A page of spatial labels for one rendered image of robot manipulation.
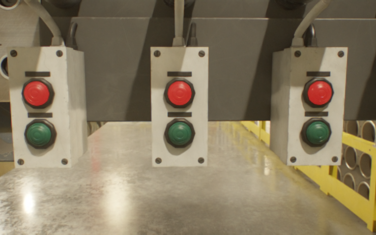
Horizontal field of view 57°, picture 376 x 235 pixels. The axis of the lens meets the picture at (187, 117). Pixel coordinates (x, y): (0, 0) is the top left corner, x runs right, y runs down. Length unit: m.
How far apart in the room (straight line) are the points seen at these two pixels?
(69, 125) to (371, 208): 1.60
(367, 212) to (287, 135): 1.47
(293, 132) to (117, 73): 0.26
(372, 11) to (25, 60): 0.51
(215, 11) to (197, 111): 0.19
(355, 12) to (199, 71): 0.29
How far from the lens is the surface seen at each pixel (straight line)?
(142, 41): 0.52
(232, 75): 0.53
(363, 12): 0.63
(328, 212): 2.04
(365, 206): 1.92
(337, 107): 0.48
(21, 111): 0.47
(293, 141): 0.46
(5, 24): 0.62
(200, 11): 0.56
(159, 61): 0.43
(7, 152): 0.67
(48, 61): 0.46
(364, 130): 3.63
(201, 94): 0.43
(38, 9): 0.47
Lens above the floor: 0.74
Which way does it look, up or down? 8 degrees down
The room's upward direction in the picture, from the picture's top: straight up
